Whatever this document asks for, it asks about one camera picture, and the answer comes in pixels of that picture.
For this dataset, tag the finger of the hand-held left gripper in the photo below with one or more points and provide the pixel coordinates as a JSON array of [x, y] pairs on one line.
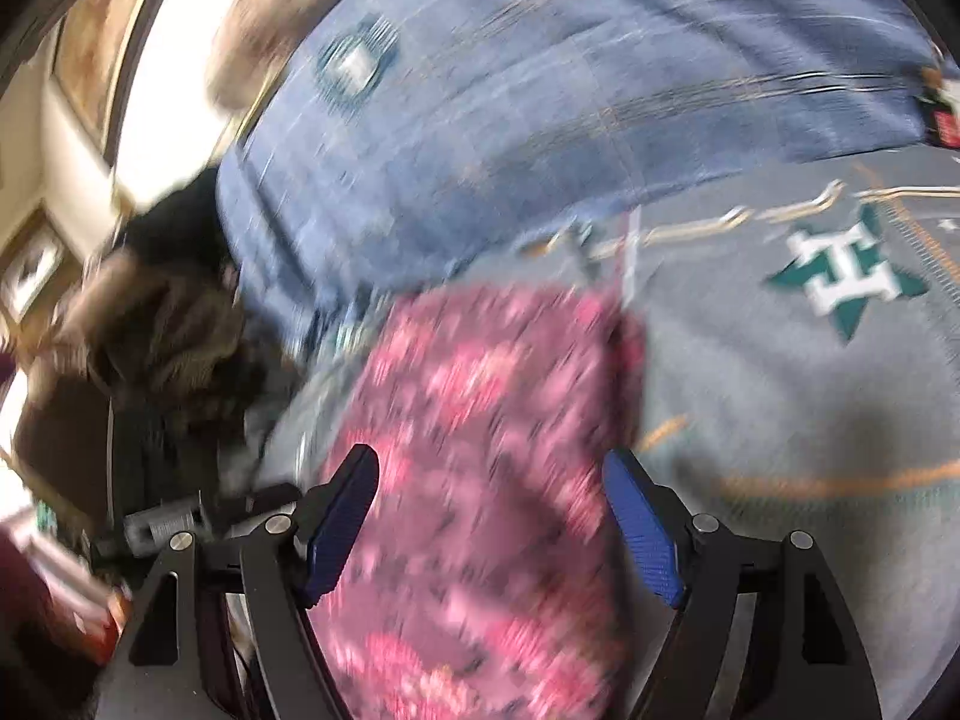
[[259, 506]]

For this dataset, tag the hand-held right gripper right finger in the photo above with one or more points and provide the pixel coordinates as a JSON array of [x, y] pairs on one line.
[[645, 532]]

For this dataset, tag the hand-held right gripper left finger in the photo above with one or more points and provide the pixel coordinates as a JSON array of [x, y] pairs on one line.
[[337, 532]]

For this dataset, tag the pink floral shirt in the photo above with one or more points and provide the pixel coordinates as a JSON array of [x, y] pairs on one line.
[[487, 427]]

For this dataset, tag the grey patterned blanket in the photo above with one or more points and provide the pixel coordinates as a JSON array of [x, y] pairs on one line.
[[750, 390]]

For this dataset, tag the brown fuzzy cloth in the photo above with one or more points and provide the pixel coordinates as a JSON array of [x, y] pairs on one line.
[[165, 345]]

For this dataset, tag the small framed picture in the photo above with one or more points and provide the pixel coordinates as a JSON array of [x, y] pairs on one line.
[[30, 270]]

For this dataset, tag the black cloth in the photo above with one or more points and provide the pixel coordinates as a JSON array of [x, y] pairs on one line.
[[180, 217]]

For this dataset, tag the blue plaid quilt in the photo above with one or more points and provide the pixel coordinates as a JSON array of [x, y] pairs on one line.
[[525, 90]]

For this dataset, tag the white bottle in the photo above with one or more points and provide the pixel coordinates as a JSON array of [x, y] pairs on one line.
[[946, 90]]

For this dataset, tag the large framed wall picture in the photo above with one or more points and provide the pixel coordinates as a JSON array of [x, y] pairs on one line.
[[101, 52]]

